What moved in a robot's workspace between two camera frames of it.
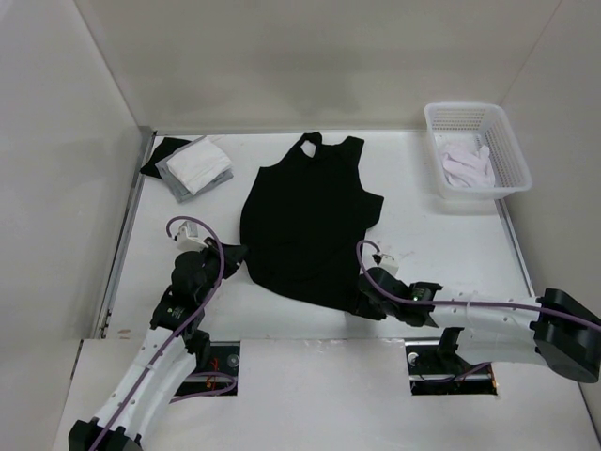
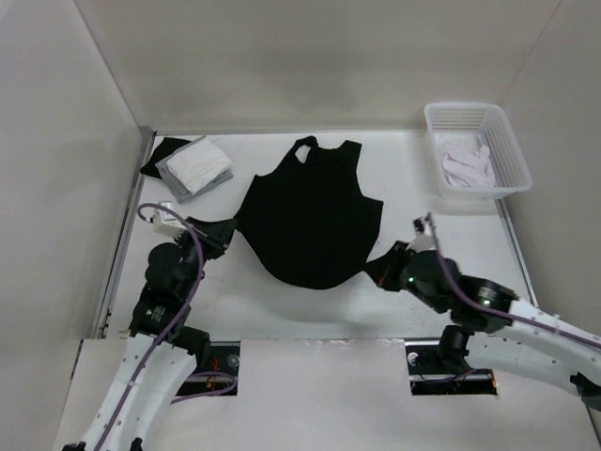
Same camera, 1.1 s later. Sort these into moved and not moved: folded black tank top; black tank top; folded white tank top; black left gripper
Moved: black left gripper; black tank top
Not moved: folded black tank top; folded white tank top
